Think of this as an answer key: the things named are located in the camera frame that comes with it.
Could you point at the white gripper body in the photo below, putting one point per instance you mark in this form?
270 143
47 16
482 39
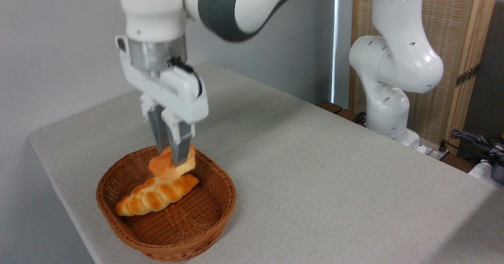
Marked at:
173 94

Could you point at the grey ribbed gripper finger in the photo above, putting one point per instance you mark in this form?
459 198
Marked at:
156 126
182 145

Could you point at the round muffin-shaped bread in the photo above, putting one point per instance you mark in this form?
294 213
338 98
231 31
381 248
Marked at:
163 167

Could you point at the long braided bread loaf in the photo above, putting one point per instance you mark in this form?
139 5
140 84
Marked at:
149 199

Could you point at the silver metal wrist flange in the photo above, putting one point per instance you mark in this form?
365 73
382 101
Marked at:
153 55

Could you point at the brown wicker basket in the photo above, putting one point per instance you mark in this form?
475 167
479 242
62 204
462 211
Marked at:
206 209

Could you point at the grey tablecloth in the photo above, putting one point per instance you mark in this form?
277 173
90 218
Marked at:
315 197

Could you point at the brown wooden robot stand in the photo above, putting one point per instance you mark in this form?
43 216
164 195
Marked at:
330 107

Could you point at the wooden rattan screen panel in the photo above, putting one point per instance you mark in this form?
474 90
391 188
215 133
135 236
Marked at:
447 19

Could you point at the dark metal screen hinge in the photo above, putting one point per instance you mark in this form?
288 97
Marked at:
466 75

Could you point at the white box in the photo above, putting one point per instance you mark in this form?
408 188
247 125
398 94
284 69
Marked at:
480 171

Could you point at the dark grey box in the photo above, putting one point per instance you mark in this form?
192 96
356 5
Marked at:
498 174

